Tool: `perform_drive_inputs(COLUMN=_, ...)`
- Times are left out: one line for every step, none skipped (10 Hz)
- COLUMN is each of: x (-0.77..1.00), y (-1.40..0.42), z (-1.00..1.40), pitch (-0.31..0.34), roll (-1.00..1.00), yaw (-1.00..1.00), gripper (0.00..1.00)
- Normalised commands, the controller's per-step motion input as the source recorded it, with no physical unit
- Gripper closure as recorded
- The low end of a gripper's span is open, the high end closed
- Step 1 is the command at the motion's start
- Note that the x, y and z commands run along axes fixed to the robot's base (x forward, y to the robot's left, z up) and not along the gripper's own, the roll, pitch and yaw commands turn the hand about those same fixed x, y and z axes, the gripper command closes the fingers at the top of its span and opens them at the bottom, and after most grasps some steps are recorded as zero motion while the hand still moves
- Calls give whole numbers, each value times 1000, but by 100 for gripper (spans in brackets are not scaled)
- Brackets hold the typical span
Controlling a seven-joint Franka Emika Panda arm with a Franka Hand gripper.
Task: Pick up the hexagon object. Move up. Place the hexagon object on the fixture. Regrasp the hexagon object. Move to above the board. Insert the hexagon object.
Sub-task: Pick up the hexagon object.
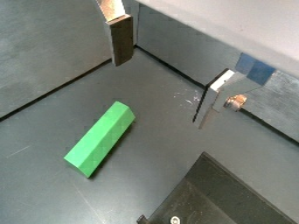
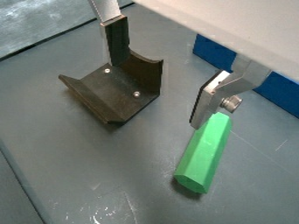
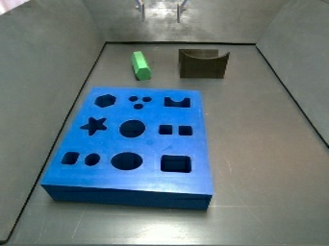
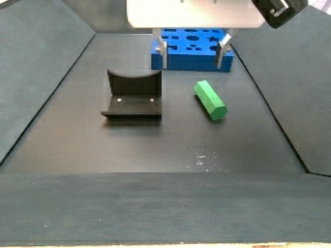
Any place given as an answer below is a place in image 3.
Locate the black curved holder stand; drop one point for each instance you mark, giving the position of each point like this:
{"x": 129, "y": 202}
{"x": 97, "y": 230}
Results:
{"x": 203, "y": 63}

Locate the green hexagonal prism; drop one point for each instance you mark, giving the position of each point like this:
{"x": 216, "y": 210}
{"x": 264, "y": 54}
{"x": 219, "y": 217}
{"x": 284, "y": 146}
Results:
{"x": 141, "y": 66}

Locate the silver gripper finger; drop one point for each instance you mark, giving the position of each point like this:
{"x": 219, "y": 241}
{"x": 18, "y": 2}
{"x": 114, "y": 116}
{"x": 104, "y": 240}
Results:
{"x": 141, "y": 7}
{"x": 181, "y": 8}

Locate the blue foam shape-sorter block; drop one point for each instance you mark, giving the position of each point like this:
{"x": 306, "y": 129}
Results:
{"x": 134, "y": 151}

